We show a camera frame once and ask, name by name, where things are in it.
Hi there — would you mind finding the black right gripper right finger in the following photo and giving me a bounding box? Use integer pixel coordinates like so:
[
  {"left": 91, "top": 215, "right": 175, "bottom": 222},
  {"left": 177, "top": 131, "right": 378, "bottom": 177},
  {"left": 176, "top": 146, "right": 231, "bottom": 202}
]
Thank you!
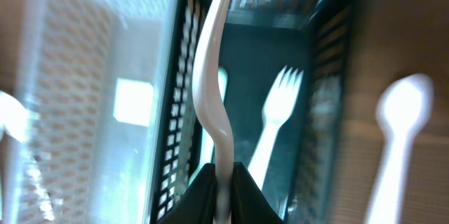
[{"left": 231, "top": 162, "right": 283, "bottom": 224}]

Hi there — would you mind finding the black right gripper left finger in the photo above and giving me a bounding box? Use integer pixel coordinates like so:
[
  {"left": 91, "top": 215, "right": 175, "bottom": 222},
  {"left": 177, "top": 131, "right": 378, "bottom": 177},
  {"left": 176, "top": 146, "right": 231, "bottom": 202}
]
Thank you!
[{"left": 158, "top": 164, "right": 217, "bottom": 224}]

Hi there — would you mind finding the white plastic fork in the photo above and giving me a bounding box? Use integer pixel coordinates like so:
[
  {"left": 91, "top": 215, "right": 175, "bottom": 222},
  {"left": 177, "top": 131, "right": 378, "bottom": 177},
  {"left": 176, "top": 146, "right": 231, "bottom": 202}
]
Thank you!
[
  {"left": 248, "top": 66, "right": 304, "bottom": 190},
  {"left": 192, "top": 0, "right": 234, "bottom": 223}
]

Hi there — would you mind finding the pale green plastic fork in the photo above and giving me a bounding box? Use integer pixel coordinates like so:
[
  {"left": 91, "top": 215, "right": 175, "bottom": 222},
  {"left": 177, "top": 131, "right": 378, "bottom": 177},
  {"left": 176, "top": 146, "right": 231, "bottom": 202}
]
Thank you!
[{"left": 189, "top": 67, "right": 228, "bottom": 184}]

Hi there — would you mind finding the small white plastic spoon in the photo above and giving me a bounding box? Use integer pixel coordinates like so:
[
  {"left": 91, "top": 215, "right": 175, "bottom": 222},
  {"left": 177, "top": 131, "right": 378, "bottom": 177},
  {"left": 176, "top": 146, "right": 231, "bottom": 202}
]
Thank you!
[{"left": 364, "top": 73, "right": 434, "bottom": 223}]

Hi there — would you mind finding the clear plastic basket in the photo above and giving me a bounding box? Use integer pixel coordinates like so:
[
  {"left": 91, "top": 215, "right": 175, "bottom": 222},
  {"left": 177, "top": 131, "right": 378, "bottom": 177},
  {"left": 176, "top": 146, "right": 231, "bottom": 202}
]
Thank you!
[{"left": 1, "top": 0, "right": 177, "bottom": 223}]

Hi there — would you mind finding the black plastic basket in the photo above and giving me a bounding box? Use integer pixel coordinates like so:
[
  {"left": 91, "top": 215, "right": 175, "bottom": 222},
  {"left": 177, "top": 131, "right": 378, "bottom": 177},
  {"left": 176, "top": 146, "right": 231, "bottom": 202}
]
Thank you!
[{"left": 149, "top": 0, "right": 356, "bottom": 223}]

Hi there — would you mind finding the white plastic spoon right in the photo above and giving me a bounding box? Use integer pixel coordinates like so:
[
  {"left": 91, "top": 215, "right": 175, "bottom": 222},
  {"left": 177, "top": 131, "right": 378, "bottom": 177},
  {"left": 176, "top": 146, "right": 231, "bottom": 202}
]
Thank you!
[{"left": 1, "top": 91, "right": 29, "bottom": 143}]

